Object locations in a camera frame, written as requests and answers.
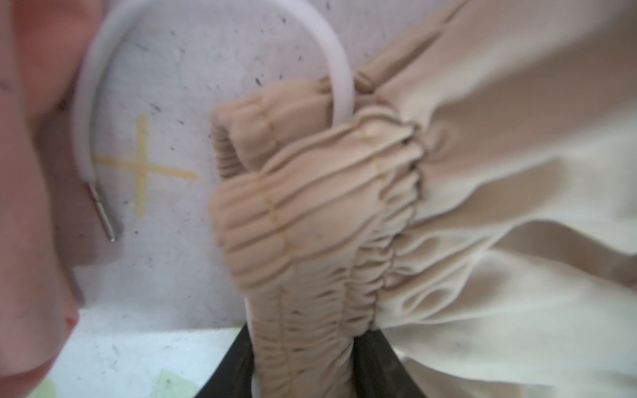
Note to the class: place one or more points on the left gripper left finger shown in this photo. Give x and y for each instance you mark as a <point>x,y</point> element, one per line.
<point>233,376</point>

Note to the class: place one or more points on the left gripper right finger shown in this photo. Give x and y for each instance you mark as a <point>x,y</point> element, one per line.
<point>377,370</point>

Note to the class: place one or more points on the beige drawstring garment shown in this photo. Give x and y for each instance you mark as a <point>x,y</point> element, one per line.
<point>470,191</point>

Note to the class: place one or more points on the pink printed t-shirt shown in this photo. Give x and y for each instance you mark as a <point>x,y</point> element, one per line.
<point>42,46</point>

